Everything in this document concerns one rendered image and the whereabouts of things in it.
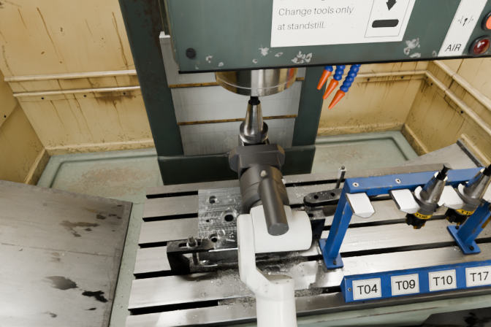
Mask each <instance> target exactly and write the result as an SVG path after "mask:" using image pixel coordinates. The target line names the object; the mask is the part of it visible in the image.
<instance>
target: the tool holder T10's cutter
mask: <svg viewBox="0 0 491 327"><path fill-rule="evenodd" d="M445 215H447V218H446V219H447V220H448V221H449V222H450V223H453V222H455V223H457V224H456V225H457V226H458V225H462V224H463V223H464V222H465V221H466V220H467V218H468V215H460V214H458V213H456V212H455V211H454V210H453V209H450V208H448V209H447V211H446V212H445Z"/></svg>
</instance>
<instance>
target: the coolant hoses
mask: <svg viewBox="0 0 491 327"><path fill-rule="evenodd" d="M361 65H362V64H358V65H352V66H351V67H350V70H349V71H348V75H347V76H346V77H345V80H344V81H343V84H342V85H341V86H340V87H339V88H340V90H337V92H336V94H335V96H334V98H333V99H332V101H331V103H330V105H329V106H328V108H329V109H332V108H333V107H334V106H335V105H336V104H337V103H338V102H339V101H340V100H341V99H342V98H343V97H344V96H345V93H346V92H348V91H349V88H350V87H351V83H352V82H353V81H354V78H355V77H356V76H357V72H358V71H359V68H360V67H361ZM336 68H337V69H336V70H335V74H334V75H333V79H332V80H330V83H329V85H328V87H327V89H326V91H325V93H324V95H323V99H326V98H327V97H328V96H329V95H330V94H331V93H332V92H333V90H334V89H335V88H336V87H337V86H338V85H339V82H338V81H339V80H342V75H343V74H344V69H345V68H346V65H345V66H336ZM332 72H333V67H332V66H326V67H325V68H324V71H323V73H322V75H321V79H320V81H319V84H318V86H317V88H318V89H319V90H320V89H321V87H322V86H323V84H324V83H325V82H326V81H327V79H328V77H329V76H330V75H331V74H332Z"/></svg>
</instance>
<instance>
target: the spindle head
mask: <svg viewBox="0 0 491 327"><path fill-rule="evenodd" d="M460 2H461V0H415V2H414V5H413V8H412V10H411V14H410V17H409V19H408V23H407V26H406V29H405V32H404V35H403V38H402V41H391V42H361V43H346V44H331V45H300V46H285V47H271V36H272V22H273V0H164V5H165V9H166V14H167V23H168V28H169V33H170V41H171V46H172V54H173V59H174V60H175V62H176V64H177V65H178V74H195V73H209V72H236V71H250V70H263V69H290V68H304V67H318V66H345V65H358V64H385V63H399V62H413V61H439V60H454V59H467V58H491V48H490V49H489V50H488V51H487V52H486V53H485V54H484V55H481V56H478V57H473V56H471V55H470V54H469V52H468V50H469V47H470V46H471V44H472V42H473V41H474V40H475V39H477V38H479V37H481V36H484V35H488V36H491V31H484V30H483V29H482V21H483V19H484V17H485V16H486V14H487V13H489V12H490V11H491V0H487V2H486V4H485V6H484V9H483V10H482V13H481V14H480V16H479V19H478V20H477V23H476V25H475V27H474V29H473V31H472V33H471V35H470V37H469V40H468V42H467V44H466V46H465V48H464V50H463V52H462V54H461V55H451V56H438V54H439V51H440V49H441V46H442V44H443V43H444V40H445V38H446V35H447V33H448V30H449V28H450V25H451V24H452V21H453V19H454V16H455V14H456V12H457V9H458V7H459V5H460Z"/></svg>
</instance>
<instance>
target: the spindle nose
mask: <svg viewBox="0 0 491 327"><path fill-rule="evenodd" d="M297 72H298V68H290V69H263V70H250V71H236V72H214V73H215V79H216V82H217V83H218V84H219V85H220V86H221V87H223V88H225V89H226V90H228V91H230V92H232V93H236V94H239V95H242V96H270V95H273V94H277V93H280V92H282V91H284V90H286V89H287V88H289V87H290V86H291V85H292V84H293V83H294V81H295V80H296V75H297Z"/></svg>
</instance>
